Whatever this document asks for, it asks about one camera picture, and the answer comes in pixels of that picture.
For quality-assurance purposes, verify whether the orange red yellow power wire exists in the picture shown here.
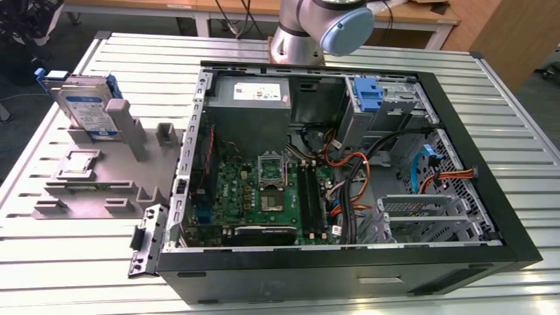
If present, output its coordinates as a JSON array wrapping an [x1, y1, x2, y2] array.
[[419, 167, 481, 195]]

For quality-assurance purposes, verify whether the hard disk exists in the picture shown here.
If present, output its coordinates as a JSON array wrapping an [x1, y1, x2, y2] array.
[[34, 68, 122, 142]]

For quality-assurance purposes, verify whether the metal disk bay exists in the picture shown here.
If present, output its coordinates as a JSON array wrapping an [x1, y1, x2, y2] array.
[[371, 193, 487, 245]]

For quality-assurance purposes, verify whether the metal socket cover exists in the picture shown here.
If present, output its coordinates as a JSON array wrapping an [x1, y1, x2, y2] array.
[[257, 151, 290, 191]]

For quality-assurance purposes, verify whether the grey power supply unit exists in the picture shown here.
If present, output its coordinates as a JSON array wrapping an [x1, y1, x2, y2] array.
[[206, 75, 294, 155]]

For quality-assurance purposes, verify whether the green motherboard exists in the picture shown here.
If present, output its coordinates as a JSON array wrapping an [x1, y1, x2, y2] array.
[[186, 157, 347, 247]]

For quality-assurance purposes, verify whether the black RAM slot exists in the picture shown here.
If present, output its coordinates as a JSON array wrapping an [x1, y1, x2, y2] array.
[[302, 159, 319, 239], [297, 159, 314, 239], [309, 159, 325, 239]]

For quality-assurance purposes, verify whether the CPU socket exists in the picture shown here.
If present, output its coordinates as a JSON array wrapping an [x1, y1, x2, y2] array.
[[261, 192, 291, 215]]

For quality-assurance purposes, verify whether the black case fan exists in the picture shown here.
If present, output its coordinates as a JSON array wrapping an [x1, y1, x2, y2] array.
[[193, 110, 221, 200]]

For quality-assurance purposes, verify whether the silver drive cage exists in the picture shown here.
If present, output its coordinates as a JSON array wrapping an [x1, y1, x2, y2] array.
[[339, 75, 439, 152]]

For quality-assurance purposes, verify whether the black graphics card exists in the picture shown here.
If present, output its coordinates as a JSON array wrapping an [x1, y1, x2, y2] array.
[[221, 224, 299, 247]]

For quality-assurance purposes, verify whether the blue plastic drive latch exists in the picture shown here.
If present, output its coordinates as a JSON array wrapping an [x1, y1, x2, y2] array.
[[355, 77, 386, 112]]

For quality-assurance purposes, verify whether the grey parts rack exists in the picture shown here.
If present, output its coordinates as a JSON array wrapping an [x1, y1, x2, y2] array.
[[33, 99, 187, 220]]

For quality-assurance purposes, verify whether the black open PC case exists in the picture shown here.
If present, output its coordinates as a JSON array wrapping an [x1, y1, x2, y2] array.
[[155, 60, 545, 305]]

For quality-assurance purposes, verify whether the silver CPU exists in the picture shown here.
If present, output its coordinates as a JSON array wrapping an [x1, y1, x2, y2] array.
[[61, 154, 94, 172]]

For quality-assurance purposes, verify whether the wooden top desk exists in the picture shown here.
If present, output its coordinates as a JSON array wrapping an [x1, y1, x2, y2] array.
[[61, 0, 463, 50]]

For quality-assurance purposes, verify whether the yellow black power cable bundle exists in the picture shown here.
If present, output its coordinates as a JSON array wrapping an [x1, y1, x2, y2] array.
[[285, 127, 339, 165]]

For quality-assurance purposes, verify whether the thin coloured fan wire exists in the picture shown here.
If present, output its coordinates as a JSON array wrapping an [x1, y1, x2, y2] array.
[[221, 140, 245, 162]]

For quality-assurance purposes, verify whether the red black twisted wire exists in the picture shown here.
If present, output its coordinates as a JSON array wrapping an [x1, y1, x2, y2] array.
[[193, 124, 217, 198]]

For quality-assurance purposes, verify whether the orange wire loop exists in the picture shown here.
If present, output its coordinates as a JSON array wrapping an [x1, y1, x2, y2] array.
[[326, 152, 377, 219]]

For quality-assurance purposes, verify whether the blue data wire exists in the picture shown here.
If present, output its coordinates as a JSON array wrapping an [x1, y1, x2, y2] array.
[[411, 146, 442, 195]]

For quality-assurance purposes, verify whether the grey hinged slot bracket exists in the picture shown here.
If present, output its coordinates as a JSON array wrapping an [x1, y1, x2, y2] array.
[[127, 203, 171, 280]]

